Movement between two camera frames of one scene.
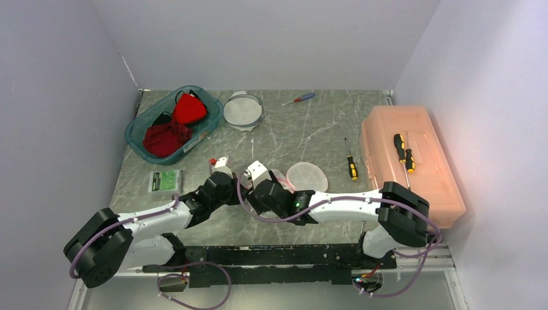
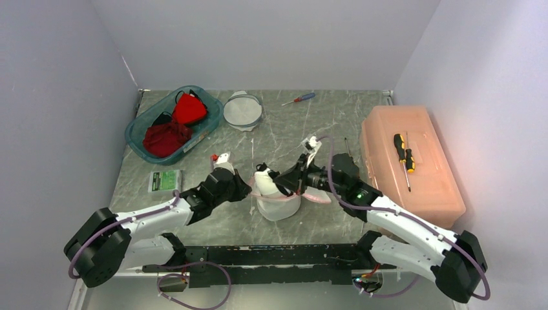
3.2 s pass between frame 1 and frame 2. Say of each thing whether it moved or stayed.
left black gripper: stayed
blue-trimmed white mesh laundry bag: stayed
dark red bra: stayed
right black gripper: moved
